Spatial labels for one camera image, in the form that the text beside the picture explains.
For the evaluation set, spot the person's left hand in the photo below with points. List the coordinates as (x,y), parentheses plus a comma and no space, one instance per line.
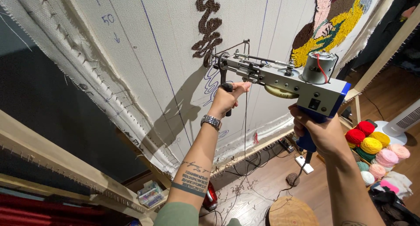
(223,99)

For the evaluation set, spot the person's right hand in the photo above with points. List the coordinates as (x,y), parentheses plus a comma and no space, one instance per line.
(323,135)

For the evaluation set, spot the person's right fingers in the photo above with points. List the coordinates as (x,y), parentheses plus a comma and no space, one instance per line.
(297,119)

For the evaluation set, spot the grey and blue tufting gun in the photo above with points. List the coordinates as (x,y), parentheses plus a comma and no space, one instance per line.
(288,80)

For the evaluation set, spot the black power strip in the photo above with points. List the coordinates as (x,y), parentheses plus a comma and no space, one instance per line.
(286,145)

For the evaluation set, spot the red yarn tassel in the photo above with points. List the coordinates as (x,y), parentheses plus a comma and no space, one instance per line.
(256,138)

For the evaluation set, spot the white power adapter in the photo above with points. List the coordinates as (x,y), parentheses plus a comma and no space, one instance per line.
(304,164)

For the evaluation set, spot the thin brown yarn strand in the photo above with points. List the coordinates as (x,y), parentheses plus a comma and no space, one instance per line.
(245,130)

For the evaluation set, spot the brown yarn ball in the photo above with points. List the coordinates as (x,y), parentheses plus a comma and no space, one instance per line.
(292,179)

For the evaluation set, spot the heap of coloured yarn cones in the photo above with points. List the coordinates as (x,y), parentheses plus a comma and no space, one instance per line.
(372,145)

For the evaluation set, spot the silver wristwatch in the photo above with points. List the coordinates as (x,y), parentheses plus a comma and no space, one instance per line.
(211,121)

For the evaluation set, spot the round wooden stool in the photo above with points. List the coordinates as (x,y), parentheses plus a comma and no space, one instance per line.
(292,213)

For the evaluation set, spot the white tower fan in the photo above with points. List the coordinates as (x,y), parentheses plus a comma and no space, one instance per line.
(398,124)

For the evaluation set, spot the red plastic appliance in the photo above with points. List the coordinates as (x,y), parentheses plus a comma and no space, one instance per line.
(210,197)

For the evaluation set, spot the white cloth pile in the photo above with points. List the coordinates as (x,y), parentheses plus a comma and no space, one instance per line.
(397,183)

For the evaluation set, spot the black cloth pile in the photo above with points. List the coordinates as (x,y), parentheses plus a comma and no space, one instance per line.
(390,208)

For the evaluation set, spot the green sleeve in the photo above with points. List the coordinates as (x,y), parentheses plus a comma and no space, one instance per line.
(179,216)

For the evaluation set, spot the clear plastic storage box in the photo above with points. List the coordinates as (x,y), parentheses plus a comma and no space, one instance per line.
(150,194)

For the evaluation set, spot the white tufting cloth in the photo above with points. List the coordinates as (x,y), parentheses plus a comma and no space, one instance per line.
(141,55)

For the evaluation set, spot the wooden bar with nail strip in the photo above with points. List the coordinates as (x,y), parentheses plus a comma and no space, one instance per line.
(65,160)

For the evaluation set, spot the red fabric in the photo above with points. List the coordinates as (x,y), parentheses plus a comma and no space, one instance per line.
(42,211)

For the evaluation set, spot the wooden tufting frame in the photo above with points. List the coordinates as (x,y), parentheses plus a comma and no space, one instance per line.
(384,53)

